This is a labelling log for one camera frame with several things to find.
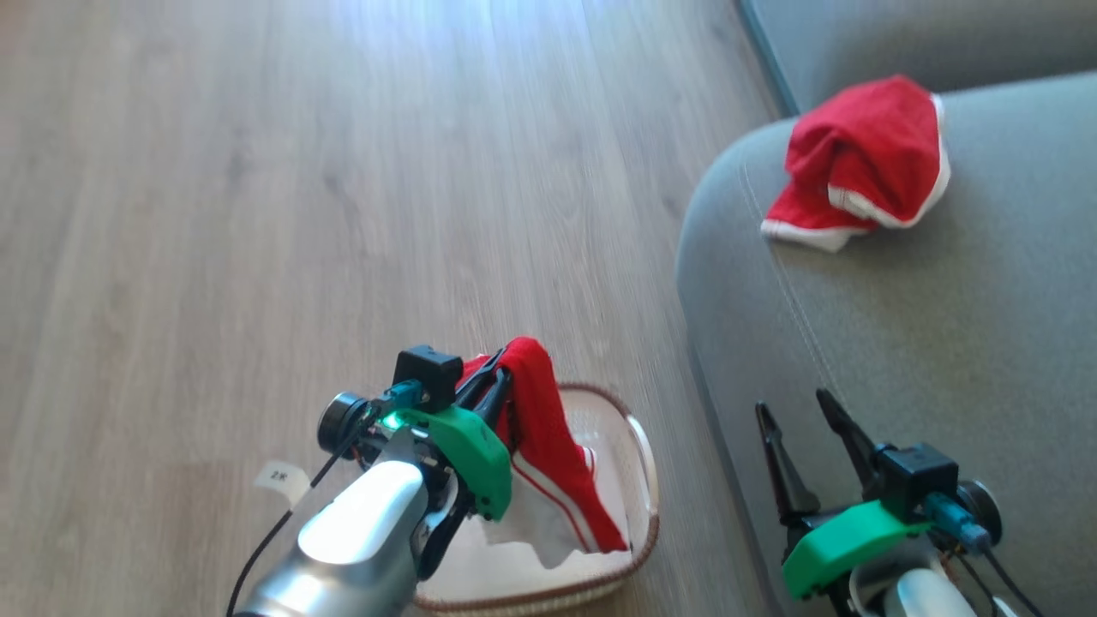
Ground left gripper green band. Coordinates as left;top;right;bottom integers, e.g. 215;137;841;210
316;347;517;523

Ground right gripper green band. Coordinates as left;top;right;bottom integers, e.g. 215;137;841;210
755;387;1004;602

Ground red jersey thin white stripes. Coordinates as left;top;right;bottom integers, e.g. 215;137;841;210
459;336;632;572

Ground red garment thick white trim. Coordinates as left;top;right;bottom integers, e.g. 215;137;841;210
759;74;953;255

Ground grey fabric sofa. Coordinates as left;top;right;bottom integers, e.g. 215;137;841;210
675;0;1097;617

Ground white laundry basket brown rim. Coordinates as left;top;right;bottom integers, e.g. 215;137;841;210
415;382;662;617

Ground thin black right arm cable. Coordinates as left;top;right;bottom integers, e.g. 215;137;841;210
947;544;1045;617

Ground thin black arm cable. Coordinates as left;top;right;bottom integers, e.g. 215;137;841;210
225;403;382;617
947;544;1045;617

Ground white paper cable tag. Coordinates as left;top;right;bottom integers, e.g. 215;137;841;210
254;461;312;507

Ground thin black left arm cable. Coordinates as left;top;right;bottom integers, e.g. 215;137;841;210
225;403;382;617

